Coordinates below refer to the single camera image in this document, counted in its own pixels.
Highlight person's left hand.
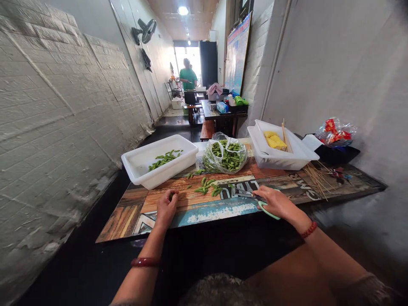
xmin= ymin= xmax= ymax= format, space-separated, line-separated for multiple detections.
xmin=156 ymin=190 xmax=180 ymax=229

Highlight person's right hand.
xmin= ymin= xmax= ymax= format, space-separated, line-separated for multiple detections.
xmin=252 ymin=186 xmax=312 ymax=234

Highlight person's right fingers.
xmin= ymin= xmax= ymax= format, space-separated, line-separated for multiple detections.
xmin=252 ymin=186 xmax=275 ymax=202

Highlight person's left fingers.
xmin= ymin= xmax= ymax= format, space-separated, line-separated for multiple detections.
xmin=163 ymin=190 xmax=180 ymax=208

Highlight green-handled scissors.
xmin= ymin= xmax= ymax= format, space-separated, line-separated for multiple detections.
xmin=235 ymin=187 xmax=282 ymax=221

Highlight patterned wooden table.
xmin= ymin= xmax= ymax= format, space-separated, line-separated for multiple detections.
xmin=95 ymin=137 xmax=388 ymax=244

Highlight heap of trimmed edamame pods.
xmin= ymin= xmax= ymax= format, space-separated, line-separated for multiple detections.
xmin=147 ymin=149 xmax=184 ymax=173

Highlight scattered loose edamame pods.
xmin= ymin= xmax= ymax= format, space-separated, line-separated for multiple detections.
xmin=186 ymin=169 xmax=236 ymax=198

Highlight white plastic tub with corn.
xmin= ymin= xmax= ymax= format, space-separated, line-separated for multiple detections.
xmin=246 ymin=119 xmax=320 ymax=171

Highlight white plastic tub with edamame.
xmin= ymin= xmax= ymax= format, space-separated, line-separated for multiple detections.
xmin=121 ymin=134 xmax=199 ymax=191

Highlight white box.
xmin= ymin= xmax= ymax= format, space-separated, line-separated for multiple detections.
xmin=192 ymin=141 xmax=210 ymax=170

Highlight clear plastic bag of edamame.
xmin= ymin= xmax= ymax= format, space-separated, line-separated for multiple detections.
xmin=202 ymin=131 xmax=249 ymax=175

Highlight yellow corn pieces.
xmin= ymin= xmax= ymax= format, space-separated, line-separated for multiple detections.
xmin=263 ymin=130 xmax=288 ymax=151

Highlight spread of thin bamboo skewers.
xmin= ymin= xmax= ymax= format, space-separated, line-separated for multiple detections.
xmin=255 ymin=160 xmax=339 ymax=202

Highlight bamboo skewers in tub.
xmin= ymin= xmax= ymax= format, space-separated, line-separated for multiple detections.
xmin=280 ymin=118 xmax=294 ymax=154

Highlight white paper sheet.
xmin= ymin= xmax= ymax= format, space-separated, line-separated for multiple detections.
xmin=300 ymin=133 xmax=324 ymax=152

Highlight wooden bench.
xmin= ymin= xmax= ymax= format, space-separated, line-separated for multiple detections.
xmin=200 ymin=119 xmax=216 ymax=142

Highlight small red and black object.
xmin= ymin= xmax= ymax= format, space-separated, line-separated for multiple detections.
xmin=330 ymin=167 xmax=354 ymax=186

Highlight dark wooden table with clutter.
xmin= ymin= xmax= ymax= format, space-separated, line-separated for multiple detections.
xmin=200 ymin=82 xmax=249 ymax=138

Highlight clear bag of red packets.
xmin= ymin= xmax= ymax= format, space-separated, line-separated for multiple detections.
xmin=314 ymin=117 xmax=358 ymax=148

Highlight tall black cabinet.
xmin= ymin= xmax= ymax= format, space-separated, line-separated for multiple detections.
xmin=199 ymin=40 xmax=218 ymax=90

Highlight dark cloth hanging on wall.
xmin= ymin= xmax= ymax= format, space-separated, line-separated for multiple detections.
xmin=141 ymin=48 xmax=153 ymax=73

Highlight large printed wall poster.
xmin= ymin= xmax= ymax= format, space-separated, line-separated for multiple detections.
xmin=224 ymin=11 xmax=253 ymax=96

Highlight black wall fan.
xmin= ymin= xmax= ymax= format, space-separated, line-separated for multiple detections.
xmin=131 ymin=18 xmax=158 ymax=46

